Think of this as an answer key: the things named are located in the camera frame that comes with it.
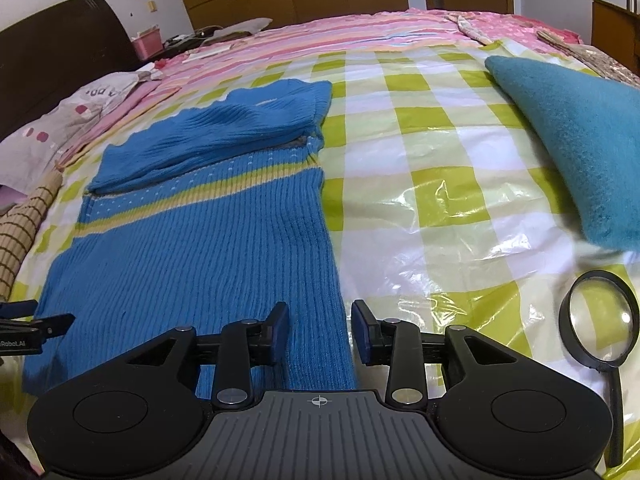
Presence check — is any purple pillow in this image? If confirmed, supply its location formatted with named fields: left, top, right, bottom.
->
left=0, top=185, right=26, bottom=211

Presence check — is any pink striped bed sheet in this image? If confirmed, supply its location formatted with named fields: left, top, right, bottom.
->
left=55, top=9, right=506, bottom=166

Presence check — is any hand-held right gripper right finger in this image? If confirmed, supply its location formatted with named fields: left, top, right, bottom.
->
left=351, top=300, right=536, bottom=407

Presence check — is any wooden side cabinet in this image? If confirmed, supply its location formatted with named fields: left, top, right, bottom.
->
left=589, top=0, right=640, bottom=78

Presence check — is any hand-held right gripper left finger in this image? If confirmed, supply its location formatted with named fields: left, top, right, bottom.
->
left=107, top=302, right=291, bottom=408

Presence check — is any pink storage box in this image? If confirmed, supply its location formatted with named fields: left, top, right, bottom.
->
left=131, top=27, right=165, bottom=61

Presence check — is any dark wooden headboard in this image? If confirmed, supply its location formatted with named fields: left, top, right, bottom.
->
left=0, top=0, right=143, bottom=141

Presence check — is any blue knitted sweater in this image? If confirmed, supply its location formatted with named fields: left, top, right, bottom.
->
left=21, top=79, right=358, bottom=396

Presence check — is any grey printed pillow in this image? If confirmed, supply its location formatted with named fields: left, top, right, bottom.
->
left=0, top=71, right=153, bottom=193

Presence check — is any pink floral quilt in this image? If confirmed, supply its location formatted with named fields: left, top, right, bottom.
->
left=445, top=10, right=640, bottom=86

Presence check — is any white paper strip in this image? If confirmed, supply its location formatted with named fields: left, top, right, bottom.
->
left=182, top=42, right=233, bottom=63

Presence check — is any teal fleece blanket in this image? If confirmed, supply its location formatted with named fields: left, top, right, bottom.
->
left=484, top=55, right=640, bottom=253

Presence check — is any black magnifying glass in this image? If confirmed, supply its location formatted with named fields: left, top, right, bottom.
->
left=559, top=270, right=640, bottom=468

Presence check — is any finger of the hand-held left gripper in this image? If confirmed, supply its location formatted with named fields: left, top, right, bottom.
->
left=0, top=300, right=38, bottom=318
left=0, top=313, right=76, bottom=337

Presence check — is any beige floral cloth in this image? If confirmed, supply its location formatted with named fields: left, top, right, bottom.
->
left=447, top=14, right=493, bottom=46

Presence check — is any grey folded cloth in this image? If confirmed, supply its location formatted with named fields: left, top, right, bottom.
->
left=192, top=17, right=273, bottom=41

